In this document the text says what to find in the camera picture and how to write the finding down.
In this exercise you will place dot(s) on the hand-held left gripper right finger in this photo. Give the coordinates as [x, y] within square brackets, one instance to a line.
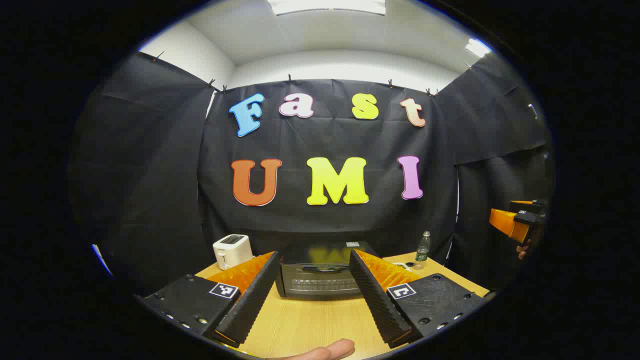
[377, 305]

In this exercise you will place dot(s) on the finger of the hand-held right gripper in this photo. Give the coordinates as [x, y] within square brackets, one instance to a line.
[507, 222]
[520, 202]

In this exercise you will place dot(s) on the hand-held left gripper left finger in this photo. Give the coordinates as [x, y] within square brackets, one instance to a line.
[252, 305]

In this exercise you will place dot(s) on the rectangular ceiling light panel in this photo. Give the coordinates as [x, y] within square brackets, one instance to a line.
[325, 6]

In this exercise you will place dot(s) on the clear plastic water bottle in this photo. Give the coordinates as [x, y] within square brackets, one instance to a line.
[423, 250]

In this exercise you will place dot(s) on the small ceiling light panel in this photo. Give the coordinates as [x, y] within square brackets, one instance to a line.
[477, 47]

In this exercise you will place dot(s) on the white toaster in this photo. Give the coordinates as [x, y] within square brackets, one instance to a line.
[231, 252]

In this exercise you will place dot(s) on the row of black cloth clips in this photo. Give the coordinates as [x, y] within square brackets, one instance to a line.
[289, 78]

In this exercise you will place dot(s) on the black electric oven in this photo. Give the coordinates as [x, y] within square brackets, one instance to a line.
[320, 280]

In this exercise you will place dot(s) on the black backdrop cloth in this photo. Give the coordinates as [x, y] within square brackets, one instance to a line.
[325, 140]

